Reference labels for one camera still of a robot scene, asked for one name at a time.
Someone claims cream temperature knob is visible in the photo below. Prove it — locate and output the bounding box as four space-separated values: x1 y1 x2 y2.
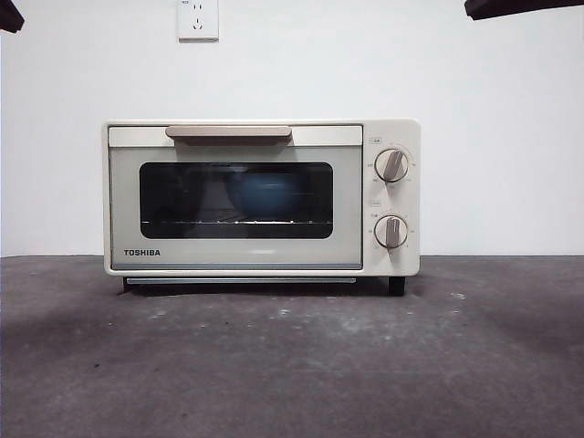
373 148 411 184

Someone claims metal wire oven rack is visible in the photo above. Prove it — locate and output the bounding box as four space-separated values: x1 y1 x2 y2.
140 218 333 227

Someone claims blue ribbed bowl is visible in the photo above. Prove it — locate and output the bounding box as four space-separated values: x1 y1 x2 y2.
225 172 302 219

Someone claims cream timer knob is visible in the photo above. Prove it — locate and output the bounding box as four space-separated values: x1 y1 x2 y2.
373 214 410 250

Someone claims cream Toshiba toaster oven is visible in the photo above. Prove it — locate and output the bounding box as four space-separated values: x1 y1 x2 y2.
100 119 422 297

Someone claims glass oven door with handle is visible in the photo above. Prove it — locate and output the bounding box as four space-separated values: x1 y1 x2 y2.
107 124 365 272

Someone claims white wall socket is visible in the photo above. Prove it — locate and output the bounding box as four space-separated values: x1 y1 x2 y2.
177 0 220 43

